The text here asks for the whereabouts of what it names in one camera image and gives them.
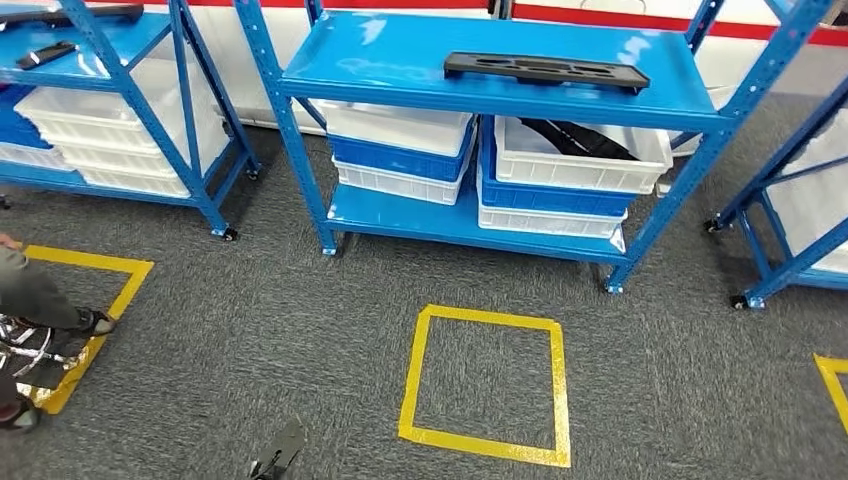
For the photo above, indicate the black plastic trim part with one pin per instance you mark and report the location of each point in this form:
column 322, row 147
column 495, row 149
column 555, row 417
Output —
column 576, row 139

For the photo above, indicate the long black flat part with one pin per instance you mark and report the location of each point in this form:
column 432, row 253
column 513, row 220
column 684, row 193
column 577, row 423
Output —
column 99, row 13

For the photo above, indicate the small black flat part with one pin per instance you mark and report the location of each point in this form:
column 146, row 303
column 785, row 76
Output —
column 46, row 54

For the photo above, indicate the blue plastic crate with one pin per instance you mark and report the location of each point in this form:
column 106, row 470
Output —
column 550, row 199
column 397, row 162

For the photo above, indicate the yellow floor tape square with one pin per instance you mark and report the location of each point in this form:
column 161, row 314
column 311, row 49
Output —
column 484, row 447
column 132, row 278

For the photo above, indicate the white car red stripe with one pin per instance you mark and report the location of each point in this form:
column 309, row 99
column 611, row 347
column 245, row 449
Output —
column 722, row 30

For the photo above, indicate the person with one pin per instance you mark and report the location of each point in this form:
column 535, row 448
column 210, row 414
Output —
column 33, row 298

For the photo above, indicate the chrome wheeled base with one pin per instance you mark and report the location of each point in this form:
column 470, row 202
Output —
column 26, row 344

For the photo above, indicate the black license plate frame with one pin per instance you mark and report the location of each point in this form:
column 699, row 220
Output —
column 464, row 64

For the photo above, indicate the black stanchion post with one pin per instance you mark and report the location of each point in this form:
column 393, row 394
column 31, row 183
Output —
column 498, row 6

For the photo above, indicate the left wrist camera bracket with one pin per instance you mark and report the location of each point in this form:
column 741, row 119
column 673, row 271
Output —
column 281, row 450

